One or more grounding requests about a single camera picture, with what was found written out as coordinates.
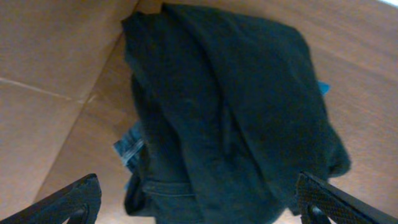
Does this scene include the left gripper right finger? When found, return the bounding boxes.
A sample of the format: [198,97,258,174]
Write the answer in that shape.
[297,172,397,224]

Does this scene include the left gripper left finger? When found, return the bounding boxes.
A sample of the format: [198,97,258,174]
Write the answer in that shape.
[1,174,101,224]

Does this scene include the black pants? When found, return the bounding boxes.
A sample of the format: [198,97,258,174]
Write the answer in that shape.
[122,4,351,223]

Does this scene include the blue denim jeans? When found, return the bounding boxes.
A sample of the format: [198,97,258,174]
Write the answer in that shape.
[114,80,338,195]

